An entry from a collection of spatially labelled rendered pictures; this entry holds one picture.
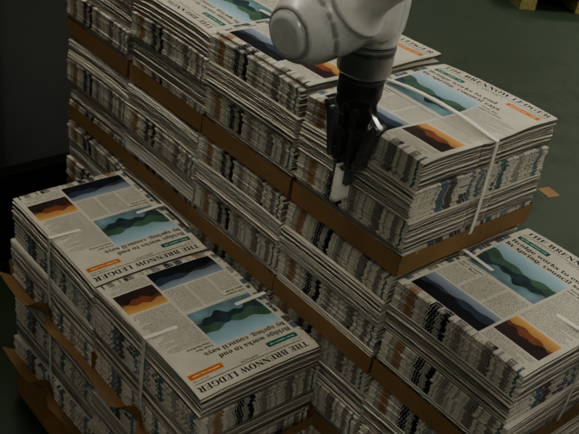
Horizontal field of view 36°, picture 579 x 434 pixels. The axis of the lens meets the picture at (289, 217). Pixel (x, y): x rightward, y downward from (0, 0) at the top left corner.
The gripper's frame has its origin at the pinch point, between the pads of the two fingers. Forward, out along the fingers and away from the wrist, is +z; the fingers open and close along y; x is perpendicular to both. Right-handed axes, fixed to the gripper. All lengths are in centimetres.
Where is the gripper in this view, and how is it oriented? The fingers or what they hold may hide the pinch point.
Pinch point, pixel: (341, 181)
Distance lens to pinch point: 155.8
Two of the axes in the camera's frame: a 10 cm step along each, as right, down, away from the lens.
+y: -6.4, -4.8, 6.0
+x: -7.6, 2.6, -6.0
